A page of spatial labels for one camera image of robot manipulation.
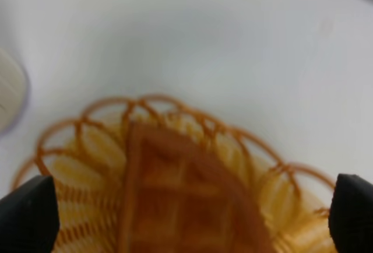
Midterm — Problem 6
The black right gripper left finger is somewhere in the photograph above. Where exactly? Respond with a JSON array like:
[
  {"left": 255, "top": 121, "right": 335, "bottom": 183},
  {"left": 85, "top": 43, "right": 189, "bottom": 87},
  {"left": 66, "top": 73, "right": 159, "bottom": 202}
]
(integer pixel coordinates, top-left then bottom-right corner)
[{"left": 1, "top": 175, "right": 60, "bottom": 252}]

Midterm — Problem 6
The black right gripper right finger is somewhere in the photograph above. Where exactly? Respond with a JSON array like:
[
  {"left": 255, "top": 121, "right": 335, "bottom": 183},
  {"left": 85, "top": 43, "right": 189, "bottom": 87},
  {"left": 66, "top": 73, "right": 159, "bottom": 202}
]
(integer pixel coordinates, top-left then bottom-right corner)
[{"left": 328, "top": 174, "right": 372, "bottom": 253}]

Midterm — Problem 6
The orange waffle piece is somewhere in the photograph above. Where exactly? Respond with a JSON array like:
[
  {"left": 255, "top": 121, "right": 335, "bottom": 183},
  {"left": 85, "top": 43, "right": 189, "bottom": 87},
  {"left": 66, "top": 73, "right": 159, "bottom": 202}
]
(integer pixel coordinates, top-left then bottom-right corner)
[{"left": 117, "top": 122, "right": 275, "bottom": 252}]

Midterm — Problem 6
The orange woven plastic basket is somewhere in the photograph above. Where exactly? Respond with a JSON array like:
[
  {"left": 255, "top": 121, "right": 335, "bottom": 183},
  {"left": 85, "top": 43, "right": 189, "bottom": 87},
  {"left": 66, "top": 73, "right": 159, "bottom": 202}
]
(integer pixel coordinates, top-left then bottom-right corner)
[{"left": 12, "top": 95, "right": 336, "bottom": 252}]

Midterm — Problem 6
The purple and cream cylinder container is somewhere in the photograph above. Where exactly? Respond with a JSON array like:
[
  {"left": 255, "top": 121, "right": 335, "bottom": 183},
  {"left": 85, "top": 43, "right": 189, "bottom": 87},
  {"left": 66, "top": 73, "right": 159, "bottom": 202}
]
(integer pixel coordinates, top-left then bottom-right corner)
[{"left": 1, "top": 48, "right": 29, "bottom": 134}]

